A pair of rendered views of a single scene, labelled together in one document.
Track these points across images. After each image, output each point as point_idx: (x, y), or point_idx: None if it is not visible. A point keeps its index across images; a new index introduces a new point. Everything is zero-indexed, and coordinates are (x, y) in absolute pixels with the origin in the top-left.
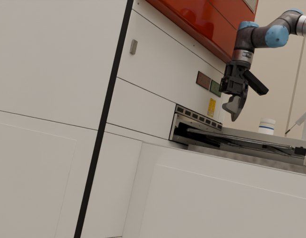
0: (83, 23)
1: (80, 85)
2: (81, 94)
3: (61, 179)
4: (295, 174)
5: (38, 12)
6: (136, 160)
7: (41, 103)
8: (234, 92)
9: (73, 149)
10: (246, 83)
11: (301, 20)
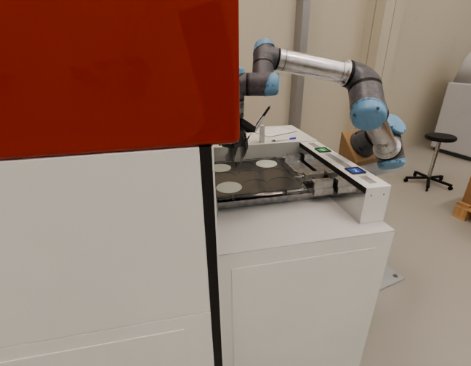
0: (124, 203)
1: (160, 279)
2: (168, 287)
3: (179, 363)
4: (354, 237)
5: None
6: None
7: (99, 314)
8: (239, 146)
9: (184, 338)
10: (244, 132)
11: (283, 58)
